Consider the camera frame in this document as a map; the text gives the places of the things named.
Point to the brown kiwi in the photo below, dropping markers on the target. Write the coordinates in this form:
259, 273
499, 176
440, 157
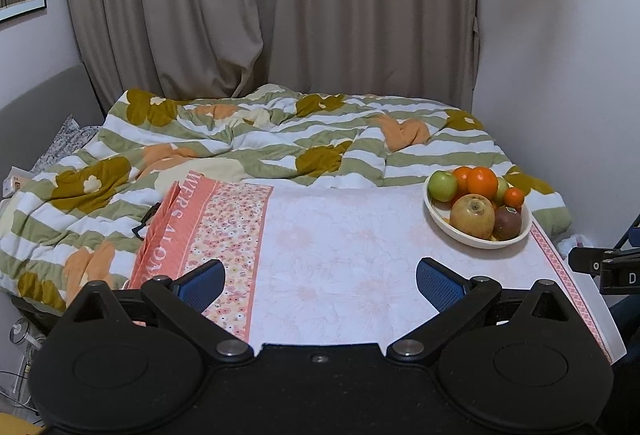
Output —
507, 222

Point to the beige curtain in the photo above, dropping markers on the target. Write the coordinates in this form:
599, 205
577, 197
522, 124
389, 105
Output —
325, 5

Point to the green striped floral blanket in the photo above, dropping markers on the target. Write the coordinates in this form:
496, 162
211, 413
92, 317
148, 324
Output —
250, 140

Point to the small white box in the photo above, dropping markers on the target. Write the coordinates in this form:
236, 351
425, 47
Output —
12, 182

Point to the person's dark clothing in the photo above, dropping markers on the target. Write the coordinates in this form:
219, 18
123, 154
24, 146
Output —
625, 325

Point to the grey headboard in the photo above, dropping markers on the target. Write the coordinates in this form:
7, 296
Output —
45, 100

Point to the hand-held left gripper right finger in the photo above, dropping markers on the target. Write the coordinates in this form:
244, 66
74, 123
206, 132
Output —
437, 287

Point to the small black object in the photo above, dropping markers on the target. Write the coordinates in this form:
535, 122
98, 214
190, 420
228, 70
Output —
145, 220

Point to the large orange mandarin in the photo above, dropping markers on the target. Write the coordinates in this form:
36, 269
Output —
482, 181

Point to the white plastic bag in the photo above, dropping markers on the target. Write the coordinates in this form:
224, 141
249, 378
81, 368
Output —
575, 242

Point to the small green apple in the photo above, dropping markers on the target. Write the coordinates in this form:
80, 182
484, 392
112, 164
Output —
443, 185

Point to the yellow pear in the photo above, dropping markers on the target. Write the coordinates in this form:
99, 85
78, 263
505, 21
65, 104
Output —
472, 216

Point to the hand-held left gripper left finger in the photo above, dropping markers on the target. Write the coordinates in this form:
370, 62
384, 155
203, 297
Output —
202, 287

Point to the grey patterned pillow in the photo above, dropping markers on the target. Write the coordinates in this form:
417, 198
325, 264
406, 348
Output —
65, 137

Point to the pink floral tablecloth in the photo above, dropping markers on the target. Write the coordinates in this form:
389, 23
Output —
340, 255

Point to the cream bowl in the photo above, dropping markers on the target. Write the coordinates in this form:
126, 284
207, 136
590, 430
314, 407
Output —
450, 230

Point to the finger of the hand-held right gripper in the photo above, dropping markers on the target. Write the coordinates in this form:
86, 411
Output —
585, 260
636, 235

